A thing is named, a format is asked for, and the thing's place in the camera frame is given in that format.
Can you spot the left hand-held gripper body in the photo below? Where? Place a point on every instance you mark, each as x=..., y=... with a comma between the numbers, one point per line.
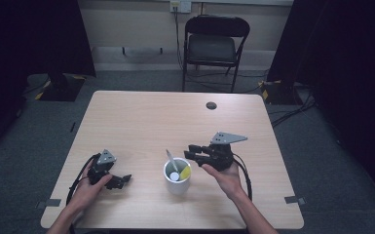
x=100, y=164

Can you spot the person's left hand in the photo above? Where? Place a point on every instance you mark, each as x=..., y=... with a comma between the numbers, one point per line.
x=86, y=195

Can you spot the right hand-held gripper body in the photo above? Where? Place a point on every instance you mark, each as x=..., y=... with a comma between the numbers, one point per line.
x=222, y=156

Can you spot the person's right hand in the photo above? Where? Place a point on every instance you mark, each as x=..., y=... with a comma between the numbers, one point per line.
x=229, y=182

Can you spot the white spoon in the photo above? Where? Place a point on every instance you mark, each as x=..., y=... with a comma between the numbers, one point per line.
x=172, y=161

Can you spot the white cup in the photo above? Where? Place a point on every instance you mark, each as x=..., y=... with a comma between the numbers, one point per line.
x=177, y=187

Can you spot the black curtain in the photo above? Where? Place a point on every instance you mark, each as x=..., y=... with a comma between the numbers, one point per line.
x=22, y=48
x=347, y=65

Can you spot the grey floor tape strip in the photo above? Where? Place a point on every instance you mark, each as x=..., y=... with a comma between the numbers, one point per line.
x=50, y=203
x=294, y=200

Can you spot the small black floor marker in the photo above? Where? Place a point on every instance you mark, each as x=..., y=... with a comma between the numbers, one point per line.
x=73, y=127

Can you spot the dark round table grommet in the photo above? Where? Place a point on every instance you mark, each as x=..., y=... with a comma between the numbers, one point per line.
x=211, y=105

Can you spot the yellow flat item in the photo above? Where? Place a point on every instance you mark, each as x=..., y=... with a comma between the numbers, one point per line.
x=185, y=173

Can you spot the white wall outlet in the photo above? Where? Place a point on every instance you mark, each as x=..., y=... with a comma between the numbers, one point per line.
x=180, y=6

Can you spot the black folding chair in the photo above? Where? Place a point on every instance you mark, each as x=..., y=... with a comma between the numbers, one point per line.
x=212, y=48

